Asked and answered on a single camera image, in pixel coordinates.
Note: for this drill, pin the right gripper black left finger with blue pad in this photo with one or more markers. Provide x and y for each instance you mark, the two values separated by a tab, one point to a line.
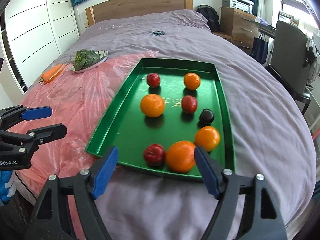
51	217

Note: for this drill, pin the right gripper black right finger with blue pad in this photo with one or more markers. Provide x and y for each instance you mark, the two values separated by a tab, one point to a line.
261	216

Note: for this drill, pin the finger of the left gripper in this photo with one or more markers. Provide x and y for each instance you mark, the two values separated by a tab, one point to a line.
12	116
42	134

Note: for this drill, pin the orange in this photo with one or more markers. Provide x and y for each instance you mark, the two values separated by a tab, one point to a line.
180	156

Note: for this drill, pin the dark plum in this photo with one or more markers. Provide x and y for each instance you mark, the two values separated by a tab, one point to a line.
206	117

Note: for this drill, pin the red apple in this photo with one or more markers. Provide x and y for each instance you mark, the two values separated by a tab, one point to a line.
153	80
189	104
154	155

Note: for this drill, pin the blue gloved hand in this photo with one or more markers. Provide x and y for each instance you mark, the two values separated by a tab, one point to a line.
7	186

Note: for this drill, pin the carrot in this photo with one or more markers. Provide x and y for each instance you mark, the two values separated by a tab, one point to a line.
50	74

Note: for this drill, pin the pink plastic sheet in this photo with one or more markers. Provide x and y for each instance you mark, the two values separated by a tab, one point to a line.
78	101

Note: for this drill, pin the orange oval dish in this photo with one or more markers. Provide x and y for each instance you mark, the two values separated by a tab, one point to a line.
62	68

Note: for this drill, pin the orange fruit far left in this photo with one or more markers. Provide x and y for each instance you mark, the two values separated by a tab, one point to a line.
208	137

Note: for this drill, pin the orange fruit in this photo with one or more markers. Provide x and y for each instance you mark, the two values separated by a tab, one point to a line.
208	137
152	105
192	81

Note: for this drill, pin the bok choy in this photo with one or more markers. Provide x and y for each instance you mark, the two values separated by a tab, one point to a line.
85	58

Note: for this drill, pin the white wardrobe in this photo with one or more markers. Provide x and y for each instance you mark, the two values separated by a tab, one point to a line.
38	32

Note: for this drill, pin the white patterned plate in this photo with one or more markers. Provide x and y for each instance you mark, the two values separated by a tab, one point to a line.
104	56

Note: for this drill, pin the red apple front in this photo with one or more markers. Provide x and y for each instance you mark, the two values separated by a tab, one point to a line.
189	104

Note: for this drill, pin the green tray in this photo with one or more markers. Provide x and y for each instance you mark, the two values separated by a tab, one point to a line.
124	126

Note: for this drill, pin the orange fruit right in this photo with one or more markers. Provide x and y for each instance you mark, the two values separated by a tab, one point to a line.
192	81

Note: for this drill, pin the dark blue bag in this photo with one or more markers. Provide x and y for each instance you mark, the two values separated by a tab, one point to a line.
260	49

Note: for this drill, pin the wooden headboard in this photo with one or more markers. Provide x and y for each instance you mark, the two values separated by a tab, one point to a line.
116	9

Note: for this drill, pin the small blue object on bed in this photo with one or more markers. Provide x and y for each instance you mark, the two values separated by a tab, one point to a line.
158	33

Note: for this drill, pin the grey chair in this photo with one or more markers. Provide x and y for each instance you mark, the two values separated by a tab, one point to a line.
289	62

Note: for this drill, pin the wooden dresser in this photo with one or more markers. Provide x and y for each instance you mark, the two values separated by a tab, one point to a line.
238	27

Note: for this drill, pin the black backpack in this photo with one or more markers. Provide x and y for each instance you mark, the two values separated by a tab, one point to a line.
211	15

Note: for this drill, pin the white printer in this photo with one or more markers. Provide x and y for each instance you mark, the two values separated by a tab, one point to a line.
244	5

